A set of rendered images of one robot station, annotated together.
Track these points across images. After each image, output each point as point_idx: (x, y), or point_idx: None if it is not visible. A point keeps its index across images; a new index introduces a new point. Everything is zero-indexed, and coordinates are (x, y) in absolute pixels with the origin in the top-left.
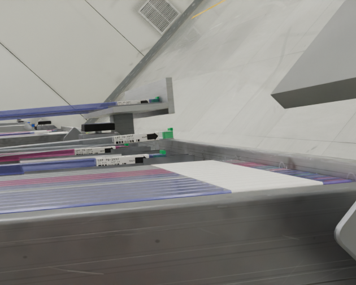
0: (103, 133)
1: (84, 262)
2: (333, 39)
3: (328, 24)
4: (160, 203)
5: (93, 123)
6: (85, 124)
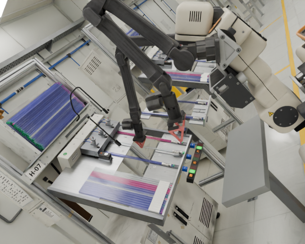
0: None
1: (129, 213)
2: (242, 131)
3: (250, 119)
4: (136, 212)
5: None
6: None
